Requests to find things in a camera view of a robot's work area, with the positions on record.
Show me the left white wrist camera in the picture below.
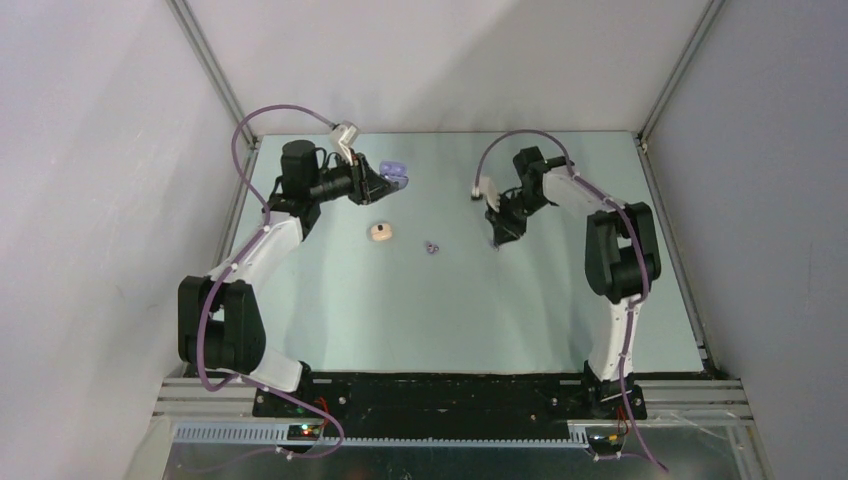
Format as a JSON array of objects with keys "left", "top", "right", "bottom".
[{"left": 330, "top": 121, "right": 360, "bottom": 165}]

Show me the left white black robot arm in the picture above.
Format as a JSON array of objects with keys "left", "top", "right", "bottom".
[{"left": 177, "top": 140, "right": 409, "bottom": 417}]

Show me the aluminium frame rail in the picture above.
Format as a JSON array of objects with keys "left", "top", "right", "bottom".
[{"left": 153, "top": 378, "right": 754, "bottom": 425}]

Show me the grey cable duct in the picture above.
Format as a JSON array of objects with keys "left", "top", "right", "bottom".
[{"left": 173, "top": 422, "right": 589, "bottom": 449}]

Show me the left aluminium corner post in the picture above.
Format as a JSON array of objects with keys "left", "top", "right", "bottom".
[{"left": 165, "top": 0, "right": 246, "bottom": 124}]

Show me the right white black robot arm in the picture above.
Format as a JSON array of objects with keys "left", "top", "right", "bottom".
[{"left": 472, "top": 147, "right": 662, "bottom": 418}]

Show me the aluminium corner post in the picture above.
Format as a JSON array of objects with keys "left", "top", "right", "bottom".
[
  {"left": 636, "top": 0, "right": 726, "bottom": 145},
  {"left": 165, "top": 0, "right": 246, "bottom": 124}
]

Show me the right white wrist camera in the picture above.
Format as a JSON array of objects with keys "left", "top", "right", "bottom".
[{"left": 471, "top": 176, "right": 501, "bottom": 212}]

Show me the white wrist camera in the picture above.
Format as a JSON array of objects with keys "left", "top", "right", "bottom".
[
  {"left": 330, "top": 121, "right": 360, "bottom": 165},
  {"left": 471, "top": 176, "right": 501, "bottom": 212}
]

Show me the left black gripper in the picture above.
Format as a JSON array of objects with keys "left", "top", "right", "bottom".
[{"left": 308, "top": 148, "right": 397, "bottom": 206}]

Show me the right aluminium corner post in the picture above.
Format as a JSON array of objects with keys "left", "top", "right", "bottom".
[{"left": 636, "top": 0, "right": 726, "bottom": 145}]

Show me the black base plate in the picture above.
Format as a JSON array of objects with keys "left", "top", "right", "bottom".
[{"left": 252, "top": 372, "right": 647, "bottom": 439}]

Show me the beige earbud charging case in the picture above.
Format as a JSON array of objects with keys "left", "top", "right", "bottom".
[{"left": 369, "top": 222, "right": 394, "bottom": 242}]

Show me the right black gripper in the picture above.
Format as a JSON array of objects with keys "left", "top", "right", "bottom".
[{"left": 485, "top": 189, "right": 549, "bottom": 248}]

